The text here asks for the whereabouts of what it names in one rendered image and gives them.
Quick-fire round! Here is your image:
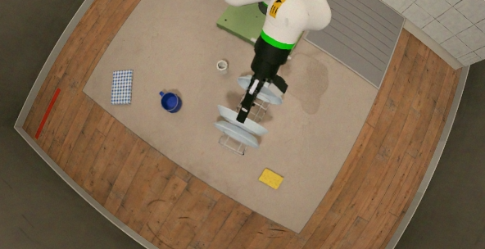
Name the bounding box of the dark blue mug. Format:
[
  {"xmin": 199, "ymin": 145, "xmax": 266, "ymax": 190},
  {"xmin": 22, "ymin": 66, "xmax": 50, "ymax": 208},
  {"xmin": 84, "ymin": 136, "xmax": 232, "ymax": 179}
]
[{"xmin": 159, "ymin": 91, "xmax": 183, "ymax": 113}]

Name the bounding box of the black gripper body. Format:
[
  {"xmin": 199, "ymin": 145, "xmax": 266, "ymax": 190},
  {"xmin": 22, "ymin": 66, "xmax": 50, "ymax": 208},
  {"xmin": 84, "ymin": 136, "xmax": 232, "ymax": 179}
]
[{"xmin": 251, "ymin": 54, "xmax": 280, "ymax": 90}]

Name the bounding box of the yellow sponge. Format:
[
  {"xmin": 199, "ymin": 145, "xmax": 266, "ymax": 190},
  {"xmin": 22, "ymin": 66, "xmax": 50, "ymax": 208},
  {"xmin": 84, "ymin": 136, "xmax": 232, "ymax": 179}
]
[{"xmin": 259, "ymin": 168, "xmax": 283, "ymax": 189}]

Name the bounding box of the blue and white checked towel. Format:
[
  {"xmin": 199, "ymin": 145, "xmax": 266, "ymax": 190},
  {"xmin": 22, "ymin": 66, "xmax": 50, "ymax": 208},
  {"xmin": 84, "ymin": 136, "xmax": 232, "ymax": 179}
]
[{"xmin": 111, "ymin": 70, "xmax": 134, "ymax": 105}]

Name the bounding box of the white tiled splashback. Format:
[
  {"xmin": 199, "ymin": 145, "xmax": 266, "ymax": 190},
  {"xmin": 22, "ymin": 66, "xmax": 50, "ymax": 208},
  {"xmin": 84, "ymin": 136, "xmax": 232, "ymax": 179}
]
[{"xmin": 382, "ymin": 0, "xmax": 485, "ymax": 70}]

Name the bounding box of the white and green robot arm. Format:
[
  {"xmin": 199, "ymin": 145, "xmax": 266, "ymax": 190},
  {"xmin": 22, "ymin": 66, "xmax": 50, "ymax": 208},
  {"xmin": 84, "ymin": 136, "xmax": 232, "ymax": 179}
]
[{"xmin": 225, "ymin": 0, "xmax": 331, "ymax": 97}]

